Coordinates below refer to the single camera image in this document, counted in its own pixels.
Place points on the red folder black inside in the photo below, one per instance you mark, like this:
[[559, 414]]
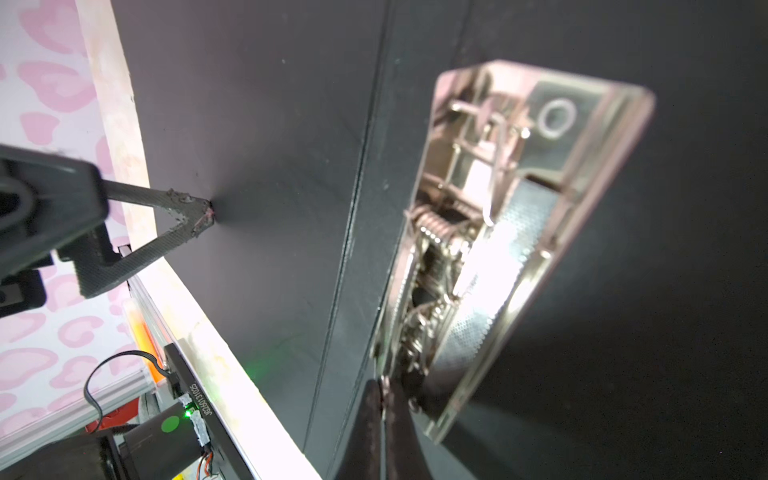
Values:
[[547, 220]]

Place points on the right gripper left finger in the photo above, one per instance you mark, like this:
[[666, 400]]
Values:
[[362, 456]]

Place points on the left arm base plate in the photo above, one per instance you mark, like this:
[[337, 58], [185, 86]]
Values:
[[228, 460]]

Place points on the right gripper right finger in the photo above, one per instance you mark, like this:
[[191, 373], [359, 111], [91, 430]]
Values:
[[403, 456]]

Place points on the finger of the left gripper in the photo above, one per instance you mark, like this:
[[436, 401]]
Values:
[[160, 221]]

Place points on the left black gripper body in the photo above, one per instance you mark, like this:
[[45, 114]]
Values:
[[47, 202]]

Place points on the highlighter pens box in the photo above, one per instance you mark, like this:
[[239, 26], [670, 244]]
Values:
[[140, 330]]

